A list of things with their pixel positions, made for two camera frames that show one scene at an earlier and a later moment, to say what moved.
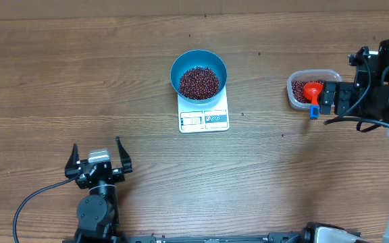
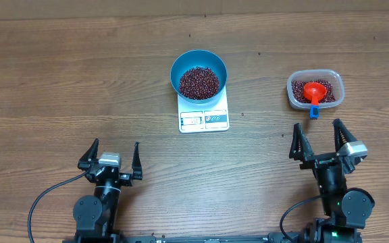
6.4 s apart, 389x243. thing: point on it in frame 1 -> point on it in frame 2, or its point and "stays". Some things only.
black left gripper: [119, 175] -> [127, 180]
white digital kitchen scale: [206, 117] stays
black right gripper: [344, 96] -> [301, 149]
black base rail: [273, 237] stays
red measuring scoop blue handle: [312, 90] stays
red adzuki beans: [202, 83] stays
